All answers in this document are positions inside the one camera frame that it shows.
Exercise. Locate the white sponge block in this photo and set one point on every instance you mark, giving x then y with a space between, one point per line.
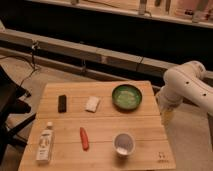
92 104

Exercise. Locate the clear plastic bottle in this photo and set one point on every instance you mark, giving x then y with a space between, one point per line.
45 144

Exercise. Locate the green ceramic bowl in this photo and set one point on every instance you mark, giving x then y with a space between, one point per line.
126 97

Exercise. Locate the black rectangular block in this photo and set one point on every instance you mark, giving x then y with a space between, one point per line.
62 103

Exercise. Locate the white paper cup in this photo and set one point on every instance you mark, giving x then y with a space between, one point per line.
124 144

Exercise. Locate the black chair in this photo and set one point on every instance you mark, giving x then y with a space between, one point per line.
10 102

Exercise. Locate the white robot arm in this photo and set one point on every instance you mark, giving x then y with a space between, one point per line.
184 81

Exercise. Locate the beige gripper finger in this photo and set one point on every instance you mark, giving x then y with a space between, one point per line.
167 116

